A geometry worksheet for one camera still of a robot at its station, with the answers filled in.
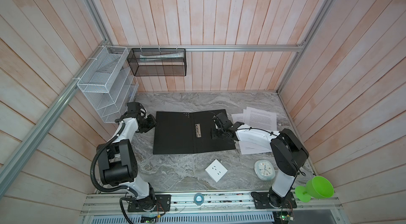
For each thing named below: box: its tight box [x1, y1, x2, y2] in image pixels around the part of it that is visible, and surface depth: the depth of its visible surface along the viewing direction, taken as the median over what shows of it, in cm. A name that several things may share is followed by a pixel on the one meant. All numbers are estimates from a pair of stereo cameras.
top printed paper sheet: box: [244, 106, 278, 132], surface depth 108 cm
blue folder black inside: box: [152, 108, 236, 155], surface depth 97 cm
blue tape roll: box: [193, 192, 205, 207], surface depth 76 cm
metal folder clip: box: [195, 123, 202, 138], surface depth 100 cm
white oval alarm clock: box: [253, 159, 276, 182], surface depth 82 cm
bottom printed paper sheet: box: [231, 113, 245, 125], surface depth 109 cm
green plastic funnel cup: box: [294, 175, 335, 203], surface depth 66 cm
